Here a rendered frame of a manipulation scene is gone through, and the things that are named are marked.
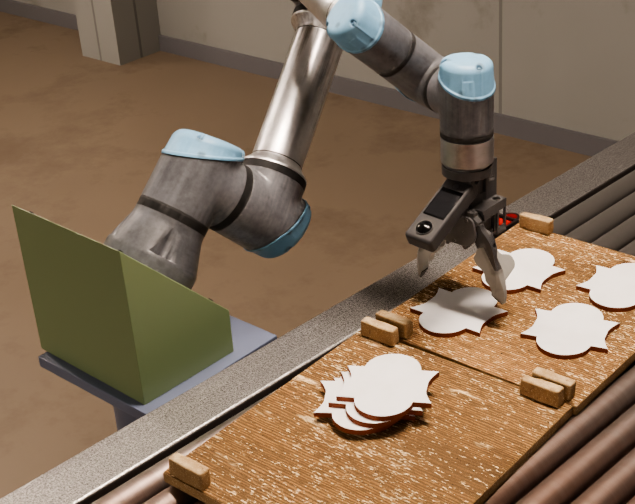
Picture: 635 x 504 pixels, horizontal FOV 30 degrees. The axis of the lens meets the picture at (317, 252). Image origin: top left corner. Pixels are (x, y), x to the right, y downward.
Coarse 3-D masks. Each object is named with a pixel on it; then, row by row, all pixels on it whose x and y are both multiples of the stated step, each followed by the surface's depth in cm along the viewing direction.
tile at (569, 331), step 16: (576, 304) 176; (544, 320) 173; (560, 320) 172; (576, 320) 172; (592, 320) 172; (528, 336) 170; (544, 336) 169; (560, 336) 169; (576, 336) 168; (592, 336) 168; (544, 352) 166; (560, 352) 165; (576, 352) 165
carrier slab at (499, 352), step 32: (576, 256) 191; (608, 256) 190; (448, 288) 184; (544, 288) 182; (416, 320) 177; (512, 320) 175; (608, 320) 173; (448, 352) 168; (480, 352) 168; (512, 352) 167; (608, 352) 166; (576, 384) 159; (608, 384) 161
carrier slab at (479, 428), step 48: (288, 384) 164; (432, 384) 162; (480, 384) 161; (240, 432) 155; (288, 432) 154; (336, 432) 154; (384, 432) 153; (432, 432) 152; (480, 432) 151; (528, 432) 151; (240, 480) 146; (288, 480) 146; (336, 480) 145; (384, 480) 144; (432, 480) 144; (480, 480) 143
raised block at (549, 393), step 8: (528, 376) 157; (520, 384) 157; (528, 384) 156; (536, 384) 155; (544, 384) 155; (552, 384) 155; (520, 392) 158; (528, 392) 157; (536, 392) 156; (544, 392) 155; (552, 392) 154; (560, 392) 154; (544, 400) 156; (552, 400) 155; (560, 400) 155
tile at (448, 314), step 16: (464, 288) 182; (480, 288) 182; (432, 304) 179; (448, 304) 178; (464, 304) 178; (480, 304) 178; (496, 304) 178; (432, 320) 175; (448, 320) 174; (464, 320) 174; (480, 320) 174; (448, 336) 172
